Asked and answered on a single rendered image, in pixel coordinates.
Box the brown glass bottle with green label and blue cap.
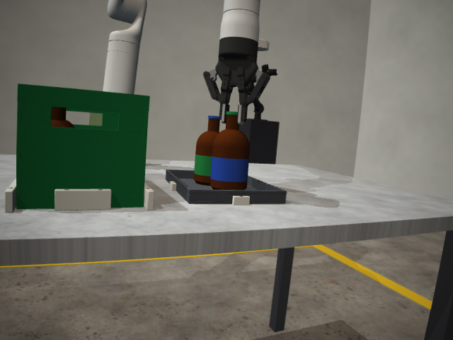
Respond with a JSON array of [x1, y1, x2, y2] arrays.
[[194, 115, 220, 186]]

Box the green crate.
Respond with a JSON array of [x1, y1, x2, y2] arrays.
[[16, 84, 150, 209]]

